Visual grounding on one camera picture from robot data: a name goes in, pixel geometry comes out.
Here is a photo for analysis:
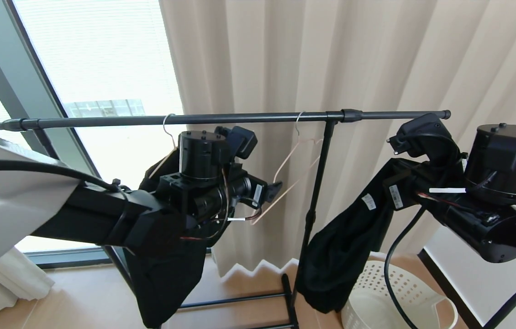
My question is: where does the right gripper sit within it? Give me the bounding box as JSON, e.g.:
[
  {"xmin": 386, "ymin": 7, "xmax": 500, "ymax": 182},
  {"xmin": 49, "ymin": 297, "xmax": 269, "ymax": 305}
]
[{"xmin": 384, "ymin": 158, "xmax": 516, "ymax": 263}]

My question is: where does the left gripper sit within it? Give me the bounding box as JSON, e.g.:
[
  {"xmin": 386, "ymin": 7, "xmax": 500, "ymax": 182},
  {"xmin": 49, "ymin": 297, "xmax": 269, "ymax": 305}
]
[{"xmin": 194, "ymin": 175, "xmax": 270, "ymax": 223}]

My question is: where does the pink clothes hanger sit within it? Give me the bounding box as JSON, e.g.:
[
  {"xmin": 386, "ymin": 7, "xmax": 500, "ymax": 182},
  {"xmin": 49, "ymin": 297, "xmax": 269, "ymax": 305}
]
[
  {"xmin": 250, "ymin": 111, "xmax": 323, "ymax": 225},
  {"xmin": 148, "ymin": 113, "xmax": 179, "ymax": 180}
]

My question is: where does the black garment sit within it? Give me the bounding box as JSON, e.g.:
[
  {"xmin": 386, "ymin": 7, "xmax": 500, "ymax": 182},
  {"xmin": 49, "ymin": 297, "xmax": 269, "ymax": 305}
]
[{"xmin": 123, "ymin": 146, "xmax": 208, "ymax": 329}]

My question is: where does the heap of clothes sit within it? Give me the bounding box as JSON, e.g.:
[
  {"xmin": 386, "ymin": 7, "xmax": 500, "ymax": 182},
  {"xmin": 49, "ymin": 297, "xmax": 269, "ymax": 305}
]
[{"xmin": 295, "ymin": 158, "xmax": 416, "ymax": 314}]

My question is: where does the black clothes rack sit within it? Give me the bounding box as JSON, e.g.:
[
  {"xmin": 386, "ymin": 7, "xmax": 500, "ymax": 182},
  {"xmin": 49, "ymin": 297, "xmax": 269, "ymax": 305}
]
[{"xmin": 0, "ymin": 110, "xmax": 451, "ymax": 329}]

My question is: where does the white laundry basket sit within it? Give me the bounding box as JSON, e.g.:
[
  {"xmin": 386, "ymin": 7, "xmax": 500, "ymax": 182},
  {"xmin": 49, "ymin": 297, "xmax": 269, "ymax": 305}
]
[{"xmin": 341, "ymin": 260, "xmax": 459, "ymax": 329}]

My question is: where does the beige curtain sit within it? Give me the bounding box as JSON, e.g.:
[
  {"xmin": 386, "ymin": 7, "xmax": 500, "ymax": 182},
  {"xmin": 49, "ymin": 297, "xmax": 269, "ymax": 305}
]
[{"xmin": 160, "ymin": 0, "xmax": 516, "ymax": 277}]

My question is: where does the window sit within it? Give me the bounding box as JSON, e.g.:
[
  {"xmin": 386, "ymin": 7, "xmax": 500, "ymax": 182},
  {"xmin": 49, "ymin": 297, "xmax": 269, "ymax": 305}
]
[{"xmin": 0, "ymin": 0, "xmax": 185, "ymax": 268}]

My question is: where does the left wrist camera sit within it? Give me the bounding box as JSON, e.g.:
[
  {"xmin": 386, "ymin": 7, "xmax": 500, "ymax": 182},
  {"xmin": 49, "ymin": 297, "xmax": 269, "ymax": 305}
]
[{"xmin": 215, "ymin": 126, "xmax": 258, "ymax": 160}]

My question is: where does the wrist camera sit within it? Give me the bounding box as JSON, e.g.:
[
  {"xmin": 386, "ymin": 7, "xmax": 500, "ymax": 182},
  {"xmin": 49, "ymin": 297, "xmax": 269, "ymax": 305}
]
[
  {"xmin": 387, "ymin": 113, "xmax": 462, "ymax": 160},
  {"xmin": 215, "ymin": 126, "xmax": 258, "ymax": 160}
]

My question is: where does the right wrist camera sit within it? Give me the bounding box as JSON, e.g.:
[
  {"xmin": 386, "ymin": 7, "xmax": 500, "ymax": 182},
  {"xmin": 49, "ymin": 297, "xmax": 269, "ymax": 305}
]
[{"xmin": 387, "ymin": 113, "xmax": 462, "ymax": 160}]

